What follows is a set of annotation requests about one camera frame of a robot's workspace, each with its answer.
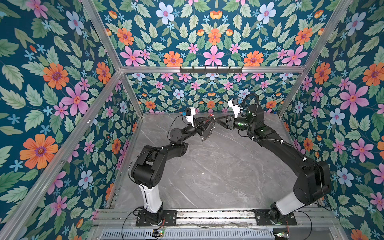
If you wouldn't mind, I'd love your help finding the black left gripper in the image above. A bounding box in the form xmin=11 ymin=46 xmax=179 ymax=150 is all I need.
xmin=179 ymin=116 xmax=212 ymax=143

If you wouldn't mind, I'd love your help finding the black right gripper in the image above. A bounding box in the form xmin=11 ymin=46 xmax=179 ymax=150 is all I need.
xmin=215 ymin=114 xmax=255 ymax=133

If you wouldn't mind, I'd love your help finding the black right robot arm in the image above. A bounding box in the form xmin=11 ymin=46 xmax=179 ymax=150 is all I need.
xmin=216 ymin=105 xmax=331 ymax=222

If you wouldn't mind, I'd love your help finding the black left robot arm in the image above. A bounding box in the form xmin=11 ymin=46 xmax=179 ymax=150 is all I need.
xmin=130 ymin=115 xmax=215 ymax=214

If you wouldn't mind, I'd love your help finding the aluminium horizontal back bar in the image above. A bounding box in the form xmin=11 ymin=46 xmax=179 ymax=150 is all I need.
xmin=121 ymin=66 xmax=304 ymax=74

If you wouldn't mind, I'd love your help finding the aluminium left side bar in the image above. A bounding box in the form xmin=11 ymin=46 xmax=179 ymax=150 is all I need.
xmin=0 ymin=70 xmax=124 ymax=240

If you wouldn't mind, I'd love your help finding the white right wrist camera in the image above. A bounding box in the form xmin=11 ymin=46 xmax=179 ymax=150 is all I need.
xmin=228 ymin=99 xmax=241 ymax=119

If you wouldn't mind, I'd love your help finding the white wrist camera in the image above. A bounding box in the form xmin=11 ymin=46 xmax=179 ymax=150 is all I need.
xmin=228 ymin=99 xmax=241 ymax=119
xmin=183 ymin=107 xmax=196 ymax=127

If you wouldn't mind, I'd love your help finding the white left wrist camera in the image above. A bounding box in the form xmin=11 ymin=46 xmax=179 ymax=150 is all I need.
xmin=183 ymin=107 xmax=196 ymax=127

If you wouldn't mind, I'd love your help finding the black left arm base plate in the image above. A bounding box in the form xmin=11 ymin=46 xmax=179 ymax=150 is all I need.
xmin=136 ymin=210 xmax=178 ymax=227

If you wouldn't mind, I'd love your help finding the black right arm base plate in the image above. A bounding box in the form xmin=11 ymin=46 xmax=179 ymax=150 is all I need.
xmin=252 ymin=209 xmax=297 ymax=226

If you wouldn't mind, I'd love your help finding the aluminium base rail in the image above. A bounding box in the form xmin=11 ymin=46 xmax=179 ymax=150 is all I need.
xmin=93 ymin=207 xmax=342 ymax=228

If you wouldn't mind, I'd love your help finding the white perforated cable tray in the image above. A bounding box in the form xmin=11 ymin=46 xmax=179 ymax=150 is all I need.
xmin=100 ymin=229 xmax=275 ymax=240

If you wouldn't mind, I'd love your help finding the aluminium corner post left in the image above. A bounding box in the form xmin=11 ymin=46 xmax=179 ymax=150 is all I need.
xmin=82 ymin=1 xmax=143 ymax=119

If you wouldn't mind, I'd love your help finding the aluminium corner post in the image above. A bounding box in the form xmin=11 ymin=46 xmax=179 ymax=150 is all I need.
xmin=278 ymin=0 xmax=353 ymax=119
xmin=82 ymin=1 xmax=143 ymax=119

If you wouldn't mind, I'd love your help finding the aluminium corner post right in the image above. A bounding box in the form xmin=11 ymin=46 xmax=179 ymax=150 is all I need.
xmin=278 ymin=0 xmax=353 ymax=119

